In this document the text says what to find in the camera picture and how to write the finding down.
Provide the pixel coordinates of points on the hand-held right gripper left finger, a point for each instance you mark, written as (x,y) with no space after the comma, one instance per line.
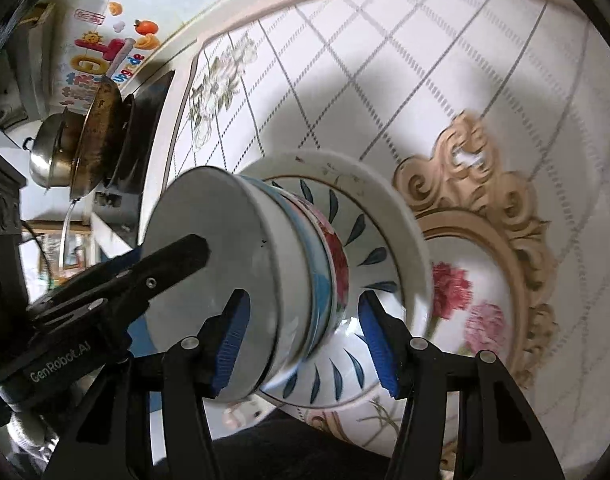
(230,342)

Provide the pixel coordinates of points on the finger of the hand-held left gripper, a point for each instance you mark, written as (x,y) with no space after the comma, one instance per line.
(160,265)
(110,267)

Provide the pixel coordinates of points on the small white bowl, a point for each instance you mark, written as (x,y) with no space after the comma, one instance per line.
(220,200)

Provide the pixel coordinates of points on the person's left hand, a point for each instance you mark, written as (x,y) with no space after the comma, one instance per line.
(32,427)

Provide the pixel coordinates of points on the colourful wall sticker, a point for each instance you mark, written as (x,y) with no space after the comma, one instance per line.
(92,60)

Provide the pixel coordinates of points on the white plate with twig print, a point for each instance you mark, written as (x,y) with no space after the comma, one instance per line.
(406,220)

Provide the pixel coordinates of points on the steel pot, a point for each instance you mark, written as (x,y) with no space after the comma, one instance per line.
(47,155)

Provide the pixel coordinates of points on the floral printed tablecloth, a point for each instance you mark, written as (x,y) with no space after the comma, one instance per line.
(485,85)

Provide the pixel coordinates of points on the blue leaf patterned plate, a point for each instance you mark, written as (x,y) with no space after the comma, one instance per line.
(366,230)

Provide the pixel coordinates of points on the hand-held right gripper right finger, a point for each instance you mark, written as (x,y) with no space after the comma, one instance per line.
(377,342)

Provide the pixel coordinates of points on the brown wok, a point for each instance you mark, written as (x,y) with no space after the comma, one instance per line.
(97,140)

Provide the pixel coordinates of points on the pastel flower patterned bowl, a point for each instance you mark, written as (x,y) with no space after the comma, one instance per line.
(317,285)

